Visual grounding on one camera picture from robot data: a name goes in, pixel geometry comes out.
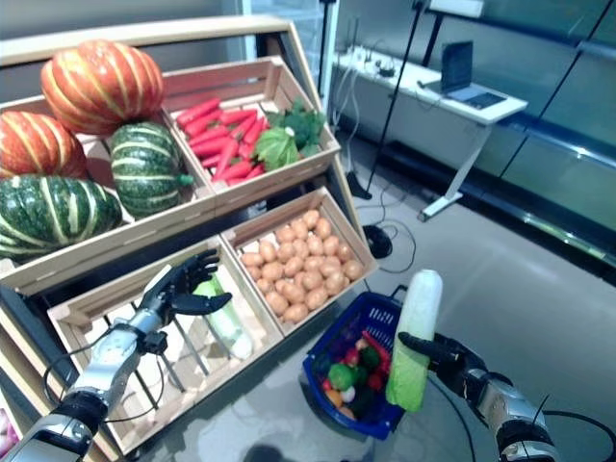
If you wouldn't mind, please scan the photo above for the wooden pumpkin crate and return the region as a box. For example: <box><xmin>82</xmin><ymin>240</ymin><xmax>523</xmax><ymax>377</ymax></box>
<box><xmin>0</xmin><ymin>93</ymin><xmax>218</xmax><ymax>297</ymax></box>

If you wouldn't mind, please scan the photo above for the black floor cable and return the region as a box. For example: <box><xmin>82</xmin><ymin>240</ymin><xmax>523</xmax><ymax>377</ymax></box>
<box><xmin>353</xmin><ymin>167</ymin><xmax>418</xmax><ymax>275</ymax></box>

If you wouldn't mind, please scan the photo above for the light green cabbage head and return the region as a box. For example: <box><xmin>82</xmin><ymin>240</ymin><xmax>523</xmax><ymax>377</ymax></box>
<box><xmin>253</xmin><ymin>125</ymin><xmax>300</xmax><ymax>172</ymax></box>

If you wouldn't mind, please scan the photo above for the grey wall shelving unit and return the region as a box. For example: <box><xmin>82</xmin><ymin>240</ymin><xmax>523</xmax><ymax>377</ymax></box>
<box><xmin>480</xmin><ymin>0</ymin><xmax>616</xmax><ymax>285</ymax></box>

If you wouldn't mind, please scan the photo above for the wooden potato crate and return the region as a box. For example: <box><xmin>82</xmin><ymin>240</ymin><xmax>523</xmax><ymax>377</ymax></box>
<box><xmin>219</xmin><ymin>186</ymin><xmax>380</xmax><ymax>338</ymax></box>

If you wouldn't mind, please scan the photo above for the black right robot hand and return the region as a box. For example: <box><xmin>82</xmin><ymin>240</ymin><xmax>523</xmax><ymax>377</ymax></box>
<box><xmin>397</xmin><ymin>330</ymin><xmax>487</xmax><ymax>391</ymax></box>

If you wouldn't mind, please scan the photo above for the wooden display stand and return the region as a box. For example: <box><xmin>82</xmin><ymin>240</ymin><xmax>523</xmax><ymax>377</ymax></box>
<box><xmin>0</xmin><ymin>13</ymin><xmax>381</xmax><ymax>462</ymax></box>

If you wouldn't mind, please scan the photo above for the black tripod stand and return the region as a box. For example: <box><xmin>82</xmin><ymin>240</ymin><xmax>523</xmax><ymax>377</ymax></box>
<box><xmin>346</xmin><ymin>0</ymin><xmax>429</xmax><ymax>201</ymax></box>

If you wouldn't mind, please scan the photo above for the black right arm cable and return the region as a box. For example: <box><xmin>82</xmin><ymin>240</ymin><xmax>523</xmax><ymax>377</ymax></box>
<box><xmin>427</xmin><ymin>374</ymin><xmax>616</xmax><ymax>462</ymax></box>

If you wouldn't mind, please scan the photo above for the grey open laptop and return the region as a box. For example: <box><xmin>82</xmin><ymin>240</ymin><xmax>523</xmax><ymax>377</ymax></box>
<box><xmin>419</xmin><ymin>40</ymin><xmax>508</xmax><ymax>110</ymax></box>

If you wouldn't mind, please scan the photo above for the green striped pumpkin with stem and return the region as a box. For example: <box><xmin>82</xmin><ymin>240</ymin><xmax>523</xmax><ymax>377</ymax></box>
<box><xmin>109</xmin><ymin>121</ymin><xmax>194</xmax><ymax>220</ymax></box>

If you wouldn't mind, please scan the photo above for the white green napa cabbage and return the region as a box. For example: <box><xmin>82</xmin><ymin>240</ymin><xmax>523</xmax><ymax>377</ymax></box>
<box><xmin>192</xmin><ymin>273</ymin><xmax>254</xmax><ymax>361</ymax></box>
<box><xmin>384</xmin><ymin>269</ymin><xmax>444</xmax><ymax>414</ymax></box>

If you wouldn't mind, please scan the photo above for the black round floor base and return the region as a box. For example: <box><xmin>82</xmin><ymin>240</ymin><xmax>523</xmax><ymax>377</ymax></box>
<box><xmin>361</xmin><ymin>223</ymin><xmax>394</xmax><ymax>259</ymax></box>

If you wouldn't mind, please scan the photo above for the green toy bell pepper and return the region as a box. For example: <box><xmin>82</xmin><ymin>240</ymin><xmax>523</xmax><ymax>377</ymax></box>
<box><xmin>360</xmin><ymin>346</ymin><xmax>382</xmax><ymax>372</ymax></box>

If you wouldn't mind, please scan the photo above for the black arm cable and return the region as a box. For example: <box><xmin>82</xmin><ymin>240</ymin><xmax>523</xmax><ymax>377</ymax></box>
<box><xmin>427</xmin><ymin>374</ymin><xmax>616</xmax><ymax>462</ymax></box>
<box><xmin>42</xmin><ymin>331</ymin><xmax>167</xmax><ymax>424</ymax></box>

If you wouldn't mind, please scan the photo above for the blue plastic shopping basket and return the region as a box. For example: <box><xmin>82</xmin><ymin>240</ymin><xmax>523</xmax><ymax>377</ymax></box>
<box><xmin>301</xmin><ymin>284</ymin><xmax>410</xmax><ymax>442</ymax></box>

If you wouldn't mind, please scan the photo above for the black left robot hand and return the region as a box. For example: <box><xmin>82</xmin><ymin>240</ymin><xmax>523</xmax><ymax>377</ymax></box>
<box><xmin>139</xmin><ymin>248</ymin><xmax>233</xmax><ymax>333</ymax></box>

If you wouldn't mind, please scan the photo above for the wooden carrot crate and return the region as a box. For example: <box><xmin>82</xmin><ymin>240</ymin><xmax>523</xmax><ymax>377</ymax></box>
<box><xmin>161</xmin><ymin>55</ymin><xmax>342</xmax><ymax>208</ymax></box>

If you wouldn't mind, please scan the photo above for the large orange striped pumpkin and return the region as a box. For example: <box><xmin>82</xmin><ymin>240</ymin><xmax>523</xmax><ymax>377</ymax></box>
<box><xmin>40</xmin><ymin>39</ymin><xmax>166</xmax><ymax>136</ymax></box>

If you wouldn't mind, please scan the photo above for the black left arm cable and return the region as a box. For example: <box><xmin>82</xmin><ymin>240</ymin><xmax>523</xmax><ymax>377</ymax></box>
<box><xmin>42</xmin><ymin>331</ymin><xmax>167</xmax><ymax>424</ymax></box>

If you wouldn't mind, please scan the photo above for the dark green leafy bunch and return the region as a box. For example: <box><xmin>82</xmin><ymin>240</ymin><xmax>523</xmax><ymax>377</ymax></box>
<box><xmin>267</xmin><ymin>98</ymin><xmax>328</xmax><ymax>158</ymax></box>

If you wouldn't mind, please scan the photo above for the light green lumpy vegetable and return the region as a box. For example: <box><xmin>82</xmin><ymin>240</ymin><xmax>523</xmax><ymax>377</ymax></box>
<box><xmin>328</xmin><ymin>363</ymin><xmax>360</xmax><ymax>391</ymax></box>

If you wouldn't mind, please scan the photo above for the wooden slatted crate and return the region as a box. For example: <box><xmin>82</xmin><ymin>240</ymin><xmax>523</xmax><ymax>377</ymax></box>
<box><xmin>46</xmin><ymin>238</ymin><xmax>286</xmax><ymax>456</ymax></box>

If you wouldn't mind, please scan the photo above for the white desk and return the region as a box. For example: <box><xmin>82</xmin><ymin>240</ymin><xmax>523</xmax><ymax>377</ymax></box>
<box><xmin>330</xmin><ymin>45</ymin><xmax>529</xmax><ymax>223</ymax></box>

